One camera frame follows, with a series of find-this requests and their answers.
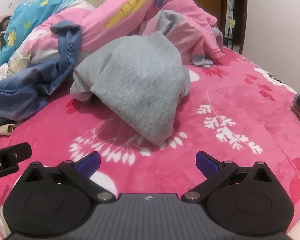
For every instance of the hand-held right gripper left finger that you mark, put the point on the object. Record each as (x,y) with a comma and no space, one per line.
(90,163)

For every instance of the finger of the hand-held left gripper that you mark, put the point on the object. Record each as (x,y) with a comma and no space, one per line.
(17,152)

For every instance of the pink floral blanket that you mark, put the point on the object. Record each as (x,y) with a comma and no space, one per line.
(252,100)

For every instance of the grey sweatpants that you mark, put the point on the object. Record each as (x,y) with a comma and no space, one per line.
(132,80)

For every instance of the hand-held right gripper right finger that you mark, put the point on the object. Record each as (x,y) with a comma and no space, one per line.
(206,163)

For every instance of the beige cloth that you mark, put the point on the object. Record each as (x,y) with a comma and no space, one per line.
(2,130)

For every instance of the pink carrot print quilt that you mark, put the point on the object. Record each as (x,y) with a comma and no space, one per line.
(130,12)

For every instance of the teal printed quilt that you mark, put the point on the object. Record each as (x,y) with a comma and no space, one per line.
(27,12)

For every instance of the navy blue cloth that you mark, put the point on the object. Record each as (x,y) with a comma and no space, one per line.
(22,90)

